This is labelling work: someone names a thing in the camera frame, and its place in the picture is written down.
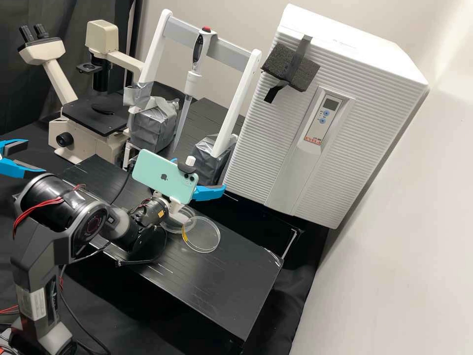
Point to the right wrist camera phone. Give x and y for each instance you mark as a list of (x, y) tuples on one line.
[(162, 176)]

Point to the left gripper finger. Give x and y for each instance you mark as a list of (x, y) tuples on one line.
[(14, 145), (22, 171)]

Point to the grey taped block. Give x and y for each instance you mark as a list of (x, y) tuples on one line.
[(153, 122), (207, 159)]

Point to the black tray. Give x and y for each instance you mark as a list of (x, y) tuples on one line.
[(255, 225)]

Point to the petri dish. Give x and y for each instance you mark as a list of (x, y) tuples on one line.
[(203, 236)]

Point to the white pipette stand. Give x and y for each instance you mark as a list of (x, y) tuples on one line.
[(229, 114)]

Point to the cream microscope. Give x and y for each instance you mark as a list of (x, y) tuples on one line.
[(85, 129)]

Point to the white incubator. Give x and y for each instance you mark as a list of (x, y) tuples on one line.
[(377, 122)]

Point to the petri dish lid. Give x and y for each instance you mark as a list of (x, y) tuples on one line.
[(184, 216)]

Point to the pipette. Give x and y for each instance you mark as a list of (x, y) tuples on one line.
[(194, 70)]

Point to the black platform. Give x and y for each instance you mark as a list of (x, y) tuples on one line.
[(207, 122), (207, 288)]

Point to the incubator door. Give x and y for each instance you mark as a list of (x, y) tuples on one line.
[(281, 148)]

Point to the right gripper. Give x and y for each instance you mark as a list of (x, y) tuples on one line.
[(175, 205)]

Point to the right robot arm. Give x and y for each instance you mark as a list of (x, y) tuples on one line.
[(55, 207)]

